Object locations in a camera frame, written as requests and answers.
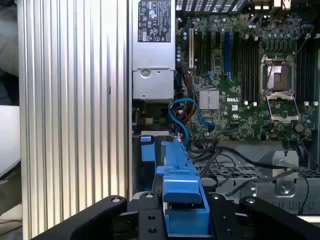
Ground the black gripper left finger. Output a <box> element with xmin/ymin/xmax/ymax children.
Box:
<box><xmin>31</xmin><ymin>192</ymin><xmax>165</xmax><ymax>240</ymax></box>

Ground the black expansion slot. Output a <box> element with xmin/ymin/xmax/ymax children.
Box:
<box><xmin>204</xmin><ymin>31</ymin><xmax>212</xmax><ymax>75</ymax></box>
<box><xmin>195</xmin><ymin>31</ymin><xmax>203</xmax><ymax>75</ymax></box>

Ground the dark grey PC case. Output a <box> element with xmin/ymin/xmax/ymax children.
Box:
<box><xmin>126</xmin><ymin>0</ymin><xmax>320</xmax><ymax>216</ymax></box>

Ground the metal socket cover frame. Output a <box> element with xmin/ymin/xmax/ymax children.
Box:
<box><xmin>265</xmin><ymin>92</ymin><xmax>300</xmax><ymax>124</ymax></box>

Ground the silver finned chipset heatsink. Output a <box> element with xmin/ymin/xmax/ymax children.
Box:
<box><xmin>198</xmin><ymin>89</ymin><xmax>221</xmax><ymax>111</ymax></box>

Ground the silver power supply with label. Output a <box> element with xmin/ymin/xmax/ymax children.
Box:
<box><xmin>131</xmin><ymin>0</ymin><xmax>176</xmax><ymax>101</ymax></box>

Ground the black RAM slot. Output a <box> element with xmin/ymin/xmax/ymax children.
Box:
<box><xmin>306</xmin><ymin>39</ymin><xmax>312</xmax><ymax>103</ymax></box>
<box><xmin>246</xmin><ymin>37</ymin><xmax>251</xmax><ymax>102</ymax></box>
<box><xmin>241</xmin><ymin>37</ymin><xmax>247</xmax><ymax>102</ymax></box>
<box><xmin>254</xmin><ymin>37</ymin><xmax>260</xmax><ymax>102</ymax></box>
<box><xmin>311</xmin><ymin>39</ymin><xmax>317</xmax><ymax>103</ymax></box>
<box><xmin>250</xmin><ymin>37</ymin><xmax>255</xmax><ymax>102</ymax></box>
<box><xmin>296</xmin><ymin>39</ymin><xmax>302</xmax><ymax>103</ymax></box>
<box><xmin>301</xmin><ymin>39</ymin><xmax>307</xmax><ymax>103</ymax></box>

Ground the white desk surface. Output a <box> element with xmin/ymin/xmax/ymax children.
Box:
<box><xmin>0</xmin><ymin>104</ymin><xmax>22</xmax><ymax>180</ymax></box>

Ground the red yellow power wire bundle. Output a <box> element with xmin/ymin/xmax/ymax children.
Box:
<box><xmin>174</xmin><ymin>63</ymin><xmax>201</xmax><ymax>126</ymax></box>

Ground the thin metal locking lever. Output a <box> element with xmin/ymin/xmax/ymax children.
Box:
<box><xmin>265</xmin><ymin>55</ymin><xmax>278</xmax><ymax>84</ymax></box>
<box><xmin>295</xmin><ymin>26</ymin><xmax>315</xmax><ymax>55</ymax></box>

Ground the black disk wire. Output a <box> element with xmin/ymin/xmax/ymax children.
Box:
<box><xmin>224</xmin><ymin>169</ymin><xmax>301</xmax><ymax>198</ymax></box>
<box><xmin>187</xmin><ymin>146</ymin><xmax>311</xmax><ymax>216</ymax></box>

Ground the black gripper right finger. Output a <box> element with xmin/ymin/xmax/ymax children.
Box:
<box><xmin>207</xmin><ymin>192</ymin><xmax>320</xmax><ymax>240</ymax></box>

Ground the grey metal disk bay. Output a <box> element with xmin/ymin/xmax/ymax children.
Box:
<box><xmin>194</xmin><ymin>149</ymin><xmax>320</xmax><ymax>216</ymax></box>

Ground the CPU socket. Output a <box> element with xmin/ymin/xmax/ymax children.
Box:
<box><xmin>259</xmin><ymin>54</ymin><xmax>296</xmax><ymax>95</ymax></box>

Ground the white expansion slot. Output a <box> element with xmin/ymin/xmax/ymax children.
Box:
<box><xmin>188</xmin><ymin>26</ymin><xmax>195</xmax><ymax>70</ymax></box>

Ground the blue expansion slot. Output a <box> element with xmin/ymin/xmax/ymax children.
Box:
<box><xmin>223</xmin><ymin>30</ymin><xmax>232</xmax><ymax>79</ymax></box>

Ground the green motherboard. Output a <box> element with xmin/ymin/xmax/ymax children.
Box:
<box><xmin>174</xmin><ymin>12</ymin><xmax>320</xmax><ymax>142</ymax></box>

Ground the blue flat wire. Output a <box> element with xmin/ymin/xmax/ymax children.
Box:
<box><xmin>168</xmin><ymin>97</ymin><xmax>216</xmax><ymax>145</ymax></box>

